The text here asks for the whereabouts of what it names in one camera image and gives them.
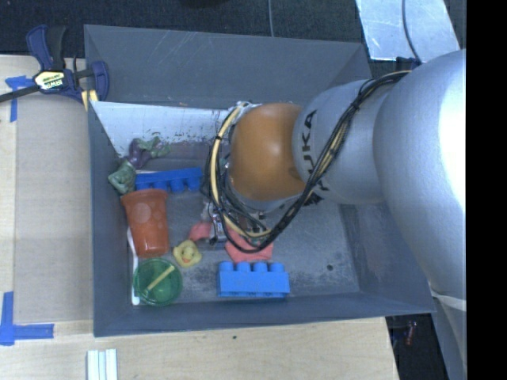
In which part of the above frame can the yellow rubber duck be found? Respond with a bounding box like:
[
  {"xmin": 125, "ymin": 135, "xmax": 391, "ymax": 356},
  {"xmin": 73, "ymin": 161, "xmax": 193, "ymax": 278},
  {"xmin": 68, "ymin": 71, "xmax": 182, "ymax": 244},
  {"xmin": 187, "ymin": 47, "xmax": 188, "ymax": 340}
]
[{"xmin": 172, "ymin": 239, "xmax": 203, "ymax": 269}]

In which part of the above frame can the thick blue toy brick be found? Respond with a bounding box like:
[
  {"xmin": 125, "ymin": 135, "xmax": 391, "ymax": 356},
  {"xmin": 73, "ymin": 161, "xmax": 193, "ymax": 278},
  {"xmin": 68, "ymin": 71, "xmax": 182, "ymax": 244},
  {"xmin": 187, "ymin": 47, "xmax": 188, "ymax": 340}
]
[{"xmin": 215, "ymin": 260, "xmax": 292, "ymax": 299}]

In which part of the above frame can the long blue toy brick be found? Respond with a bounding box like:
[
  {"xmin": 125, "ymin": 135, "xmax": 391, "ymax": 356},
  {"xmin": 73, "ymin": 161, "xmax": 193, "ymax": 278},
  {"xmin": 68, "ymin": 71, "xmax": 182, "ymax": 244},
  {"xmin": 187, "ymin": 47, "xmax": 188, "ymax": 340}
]
[{"xmin": 134, "ymin": 166, "xmax": 204, "ymax": 195}]

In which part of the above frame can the orange plastic cup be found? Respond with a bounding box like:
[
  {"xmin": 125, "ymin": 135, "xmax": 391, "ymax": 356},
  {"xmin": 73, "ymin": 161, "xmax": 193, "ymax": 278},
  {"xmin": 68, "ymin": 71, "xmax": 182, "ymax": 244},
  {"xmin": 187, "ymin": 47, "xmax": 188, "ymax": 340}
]
[{"xmin": 120, "ymin": 188, "xmax": 171, "ymax": 258}]

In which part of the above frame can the green cup with yellow straw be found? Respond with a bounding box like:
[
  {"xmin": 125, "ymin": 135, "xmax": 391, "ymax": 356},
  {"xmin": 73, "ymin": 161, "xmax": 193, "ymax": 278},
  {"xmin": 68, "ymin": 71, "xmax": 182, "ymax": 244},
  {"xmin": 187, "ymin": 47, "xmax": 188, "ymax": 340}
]
[{"xmin": 132, "ymin": 257, "xmax": 185, "ymax": 307}]

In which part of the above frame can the grey metal bin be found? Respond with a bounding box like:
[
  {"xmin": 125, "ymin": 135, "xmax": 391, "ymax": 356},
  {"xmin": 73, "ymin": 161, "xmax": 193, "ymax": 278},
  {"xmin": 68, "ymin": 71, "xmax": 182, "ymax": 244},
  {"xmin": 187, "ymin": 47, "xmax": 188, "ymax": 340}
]
[{"xmin": 82, "ymin": 24, "xmax": 437, "ymax": 338}]

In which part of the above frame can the green toy figure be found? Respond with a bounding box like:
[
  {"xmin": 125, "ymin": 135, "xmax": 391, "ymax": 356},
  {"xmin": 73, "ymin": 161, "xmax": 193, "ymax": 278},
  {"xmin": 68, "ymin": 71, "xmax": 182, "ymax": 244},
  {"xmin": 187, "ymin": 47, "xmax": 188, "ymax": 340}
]
[{"xmin": 108, "ymin": 135, "xmax": 172, "ymax": 196}]

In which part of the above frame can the pale wood board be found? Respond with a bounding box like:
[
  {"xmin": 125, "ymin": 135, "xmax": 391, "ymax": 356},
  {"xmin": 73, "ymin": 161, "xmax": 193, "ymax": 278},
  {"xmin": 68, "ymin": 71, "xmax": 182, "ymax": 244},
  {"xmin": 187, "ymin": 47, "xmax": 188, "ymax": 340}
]
[{"xmin": 13, "ymin": 92, "xmax": 95, "ymax": 325}]

